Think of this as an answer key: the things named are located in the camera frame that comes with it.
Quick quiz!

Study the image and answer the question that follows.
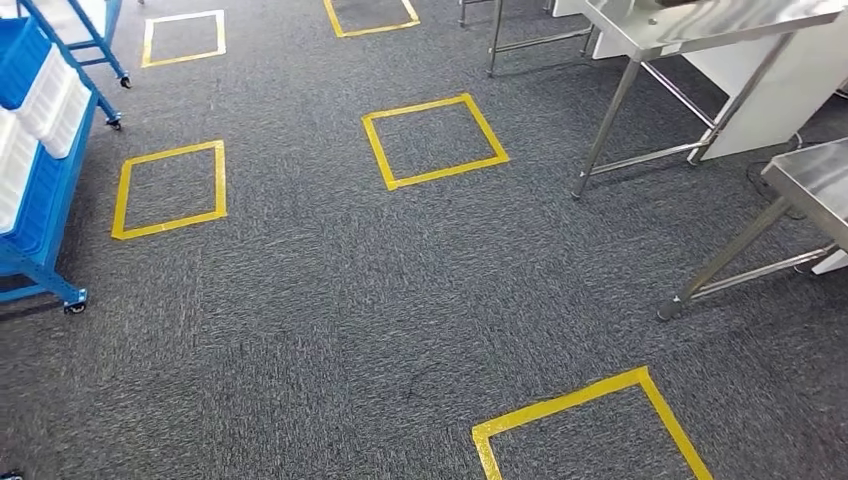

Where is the stainless steel workbench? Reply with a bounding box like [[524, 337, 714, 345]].
[[570, 0, 848, 200], [655, 137, 848, 324], [457, 0, 598, 79]]

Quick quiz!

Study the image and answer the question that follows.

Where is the white plastic bin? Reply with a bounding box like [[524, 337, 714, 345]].
[[33, 0, 107, 44], [14, 44, 77, 140], [0, 109, 21, 177], [0, 125, 41, 233], [39, 79, 93, 160]]

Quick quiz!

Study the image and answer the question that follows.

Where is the white panel board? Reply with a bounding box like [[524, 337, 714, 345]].
[[811, 250, 848, 276], [553, 0, 848, 162]]

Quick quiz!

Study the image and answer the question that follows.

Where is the yellow floor tape square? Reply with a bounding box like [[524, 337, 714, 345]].
[[140, 9, 227, 69], [360, 92, 511, 192], [323, 0, 421, 39], [471, 366, 715, 480]]

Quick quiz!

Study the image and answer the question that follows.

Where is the black power cable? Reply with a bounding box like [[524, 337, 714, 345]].
[[745, 132, 808, 221]]

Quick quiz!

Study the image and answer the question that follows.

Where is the blue plastic bin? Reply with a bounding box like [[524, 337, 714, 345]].
[[3, 148, 68, 256], [0, 16, 53, 111]]

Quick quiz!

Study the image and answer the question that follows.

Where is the blue metal shelf rack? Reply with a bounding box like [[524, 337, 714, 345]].
[[0, 0, 127, 316], [29, 0, 132, 91]]

